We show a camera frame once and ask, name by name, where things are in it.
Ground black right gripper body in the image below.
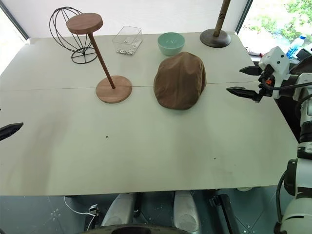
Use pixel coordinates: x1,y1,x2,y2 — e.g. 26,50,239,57
254,64,275,103

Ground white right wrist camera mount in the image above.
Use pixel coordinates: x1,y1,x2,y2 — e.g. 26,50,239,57
258,46,291,99

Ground black wire head form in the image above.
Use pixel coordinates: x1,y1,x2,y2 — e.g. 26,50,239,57
49,7,98,65

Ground wooden hat stand round top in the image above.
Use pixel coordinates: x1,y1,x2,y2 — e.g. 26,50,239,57
66,13,133,104

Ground white cable under table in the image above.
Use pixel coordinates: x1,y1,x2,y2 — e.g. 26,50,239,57
63,195,98,230

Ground clear plastic box white rings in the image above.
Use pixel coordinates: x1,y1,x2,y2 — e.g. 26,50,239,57
112,25,143,57

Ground black table leg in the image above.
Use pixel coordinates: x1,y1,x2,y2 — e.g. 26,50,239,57
208,194,236,234

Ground dark round base wooden pole stand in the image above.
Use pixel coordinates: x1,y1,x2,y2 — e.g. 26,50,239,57
199,0,232,48

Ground silver robot leg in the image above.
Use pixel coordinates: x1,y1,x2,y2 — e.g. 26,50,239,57
100,193,136,228
173,190,199,230

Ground plastic water bottle blue cap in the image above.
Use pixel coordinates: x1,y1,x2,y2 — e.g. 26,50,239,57
287,35,308,59

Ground black right shoulder cable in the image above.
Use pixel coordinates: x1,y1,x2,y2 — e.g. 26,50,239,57
273,170,291,234

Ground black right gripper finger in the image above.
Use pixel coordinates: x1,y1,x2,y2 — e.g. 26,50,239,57
226,86,257,101
239,65,264,77

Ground mint green bowl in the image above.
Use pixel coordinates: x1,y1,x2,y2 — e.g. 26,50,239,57
157,32,185,57

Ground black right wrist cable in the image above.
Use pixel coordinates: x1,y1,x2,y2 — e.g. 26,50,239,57
266,82,312,94

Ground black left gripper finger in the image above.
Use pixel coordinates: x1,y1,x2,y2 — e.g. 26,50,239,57
0,122,24,142

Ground brown cap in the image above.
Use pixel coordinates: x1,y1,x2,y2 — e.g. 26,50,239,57
153,51,208,111

